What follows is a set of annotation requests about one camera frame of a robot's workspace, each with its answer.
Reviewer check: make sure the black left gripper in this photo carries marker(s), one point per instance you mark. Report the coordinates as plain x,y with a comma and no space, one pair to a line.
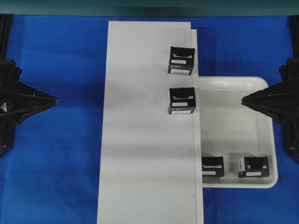
10,88

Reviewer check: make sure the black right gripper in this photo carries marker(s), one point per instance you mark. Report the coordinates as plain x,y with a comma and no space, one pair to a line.
287,92

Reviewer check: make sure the black Dynamixel box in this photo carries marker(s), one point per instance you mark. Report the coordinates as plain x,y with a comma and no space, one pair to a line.
212,166

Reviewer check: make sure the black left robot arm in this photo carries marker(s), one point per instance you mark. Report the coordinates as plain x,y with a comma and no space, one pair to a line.
7,127

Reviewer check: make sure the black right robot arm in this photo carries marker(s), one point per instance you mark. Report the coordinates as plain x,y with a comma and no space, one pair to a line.
292,129

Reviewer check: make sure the black box white side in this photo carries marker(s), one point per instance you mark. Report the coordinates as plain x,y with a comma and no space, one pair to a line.
253,167

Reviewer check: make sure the black box middle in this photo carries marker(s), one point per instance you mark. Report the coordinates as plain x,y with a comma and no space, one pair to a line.
182,100

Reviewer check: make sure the black box top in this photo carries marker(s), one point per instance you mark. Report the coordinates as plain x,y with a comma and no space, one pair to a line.
181,61

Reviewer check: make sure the white base board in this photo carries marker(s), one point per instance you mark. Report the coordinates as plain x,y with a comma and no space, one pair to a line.
149,162

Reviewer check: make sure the blue table cloth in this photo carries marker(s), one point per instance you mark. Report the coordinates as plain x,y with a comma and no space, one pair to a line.
50,173

